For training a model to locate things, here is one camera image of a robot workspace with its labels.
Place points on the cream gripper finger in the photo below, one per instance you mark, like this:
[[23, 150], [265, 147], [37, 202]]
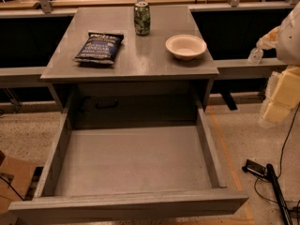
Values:
[[269, 40], [282, 95]]

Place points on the green camouflage soda can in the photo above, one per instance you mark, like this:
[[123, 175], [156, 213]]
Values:
[[142, 19]]

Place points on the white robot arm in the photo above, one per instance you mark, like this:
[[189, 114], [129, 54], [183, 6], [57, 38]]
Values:
[[288, 44]]

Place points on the open grey top drawer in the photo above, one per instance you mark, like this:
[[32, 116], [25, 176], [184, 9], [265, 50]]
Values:
[[121, 173]]

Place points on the clear sanitizer bottle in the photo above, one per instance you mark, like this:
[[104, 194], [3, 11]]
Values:
[[255, 56]]

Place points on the small black floor device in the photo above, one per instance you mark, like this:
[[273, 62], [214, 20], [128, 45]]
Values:
[[255, 168]]

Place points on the white paper bowl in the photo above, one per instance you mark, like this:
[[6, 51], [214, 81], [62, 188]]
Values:
[[186, 47]]

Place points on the grey cabinet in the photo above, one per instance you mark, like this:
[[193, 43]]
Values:
[[153, 88]]

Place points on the blue chip bag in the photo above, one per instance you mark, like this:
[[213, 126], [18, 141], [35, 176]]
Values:
[[100, 48]]

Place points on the cardboard box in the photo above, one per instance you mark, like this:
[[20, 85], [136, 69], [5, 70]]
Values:
[[15, 179]]

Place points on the black drawer handle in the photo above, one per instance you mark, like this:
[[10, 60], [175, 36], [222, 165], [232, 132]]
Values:
[[106, 103]]

